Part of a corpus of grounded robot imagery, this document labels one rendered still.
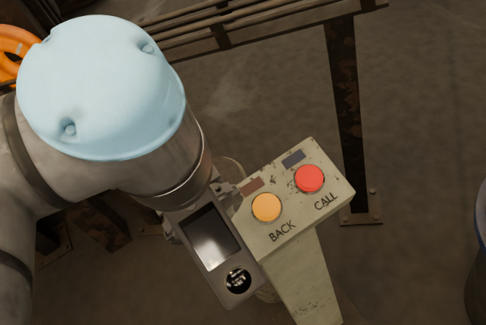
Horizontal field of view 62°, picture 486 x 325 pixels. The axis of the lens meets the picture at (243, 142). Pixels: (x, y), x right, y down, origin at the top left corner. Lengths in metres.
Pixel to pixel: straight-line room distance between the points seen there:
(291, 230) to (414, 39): 1.26
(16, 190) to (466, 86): 1.45
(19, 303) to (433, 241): 1.10
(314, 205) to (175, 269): 0.78
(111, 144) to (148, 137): 0.02
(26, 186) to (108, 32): 0.09
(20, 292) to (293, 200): 0.44
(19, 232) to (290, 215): 0.42
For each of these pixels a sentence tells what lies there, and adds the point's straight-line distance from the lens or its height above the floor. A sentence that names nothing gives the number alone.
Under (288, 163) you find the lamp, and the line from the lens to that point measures 0.61.
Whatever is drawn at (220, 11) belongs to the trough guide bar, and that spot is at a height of 0.71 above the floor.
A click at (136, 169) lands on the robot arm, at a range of 0.24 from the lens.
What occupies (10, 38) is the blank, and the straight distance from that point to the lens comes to 0.92.
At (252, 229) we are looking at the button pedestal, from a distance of 0.59.
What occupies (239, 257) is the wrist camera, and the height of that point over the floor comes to 0.77.
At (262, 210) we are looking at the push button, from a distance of 0.58.
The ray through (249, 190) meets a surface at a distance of 0.60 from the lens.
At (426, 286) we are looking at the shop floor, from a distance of 1.18.
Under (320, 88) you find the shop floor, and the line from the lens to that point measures 1.58.
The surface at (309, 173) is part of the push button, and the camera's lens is 0.60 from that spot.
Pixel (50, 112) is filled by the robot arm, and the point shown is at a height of 1.00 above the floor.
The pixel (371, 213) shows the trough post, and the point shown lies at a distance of 1.24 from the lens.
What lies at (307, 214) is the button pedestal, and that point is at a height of 0.59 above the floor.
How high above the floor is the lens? 1.11
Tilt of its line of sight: 48 degrees down
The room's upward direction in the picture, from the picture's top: 24 degrees counter-clockwise
